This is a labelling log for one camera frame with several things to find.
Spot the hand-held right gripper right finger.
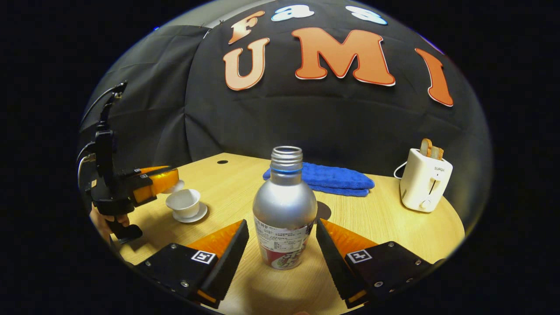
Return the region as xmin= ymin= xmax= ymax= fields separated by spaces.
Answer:
xmin=316 ymin=219 xmax=445 ymax=309

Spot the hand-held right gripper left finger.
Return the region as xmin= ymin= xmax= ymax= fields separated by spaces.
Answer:
xmin=136 ymin=219 xmax=250 ymax=309

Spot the white teacup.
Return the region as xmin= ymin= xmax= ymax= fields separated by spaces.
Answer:
xmin=165 ymin=189 xmax=201 ymax=218

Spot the silver water bottle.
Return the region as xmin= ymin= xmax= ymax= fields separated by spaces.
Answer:
xmin=252 ymin=146 xmax=318 ymax=270

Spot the white saucer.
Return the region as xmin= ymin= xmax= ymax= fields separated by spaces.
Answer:
xmin=172 ymin=202 xmax=208 ymax=224

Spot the blue towel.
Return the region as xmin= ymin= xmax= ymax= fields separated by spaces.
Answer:
xmin=262 ymin=162 xmax=375 ymax=197

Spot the white toaster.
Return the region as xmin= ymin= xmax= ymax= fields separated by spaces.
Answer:
xmin=400 ymin=148 xmax=453 ymax=213

